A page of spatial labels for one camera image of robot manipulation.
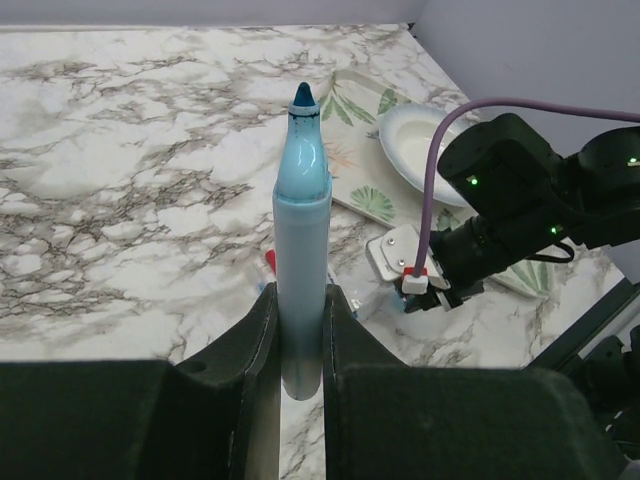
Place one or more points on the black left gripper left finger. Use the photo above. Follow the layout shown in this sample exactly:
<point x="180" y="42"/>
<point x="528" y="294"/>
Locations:
<point x="215" y="415"/>

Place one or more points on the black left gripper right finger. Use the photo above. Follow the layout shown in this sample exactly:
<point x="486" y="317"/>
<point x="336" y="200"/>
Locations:
<point x="387" y="420"/>

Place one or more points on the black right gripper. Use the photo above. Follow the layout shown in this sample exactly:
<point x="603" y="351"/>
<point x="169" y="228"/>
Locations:
<point x="451" y="281"/>

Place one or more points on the white marker red tip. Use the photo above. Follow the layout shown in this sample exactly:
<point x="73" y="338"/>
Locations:
<point x="270" y="260"/>

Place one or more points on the light blue rectangular block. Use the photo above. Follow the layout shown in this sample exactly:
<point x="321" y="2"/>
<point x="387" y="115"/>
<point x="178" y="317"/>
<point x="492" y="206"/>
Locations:
<point x="301" y="201"/>

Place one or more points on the light blue eraser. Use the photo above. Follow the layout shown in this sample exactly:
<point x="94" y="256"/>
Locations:
<point x="398" y="301"/>

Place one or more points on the white marker blue end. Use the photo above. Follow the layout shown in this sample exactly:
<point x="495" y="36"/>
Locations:
<point x="334" y="280"/>

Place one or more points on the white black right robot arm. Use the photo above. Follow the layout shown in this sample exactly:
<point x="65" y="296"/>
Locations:
<point x="527" y="198"/>

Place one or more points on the floral leaf pattern tray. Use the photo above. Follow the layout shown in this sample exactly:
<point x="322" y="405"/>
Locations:
<point x="363" y="178"/>

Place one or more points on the white plate blue rim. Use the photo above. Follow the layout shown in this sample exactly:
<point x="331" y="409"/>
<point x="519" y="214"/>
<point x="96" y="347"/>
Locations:
<point x="405" y="134"/>

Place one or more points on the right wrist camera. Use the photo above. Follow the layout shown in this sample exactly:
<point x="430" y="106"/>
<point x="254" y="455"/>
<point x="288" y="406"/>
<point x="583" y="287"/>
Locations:
<point x="392" y="257"/>

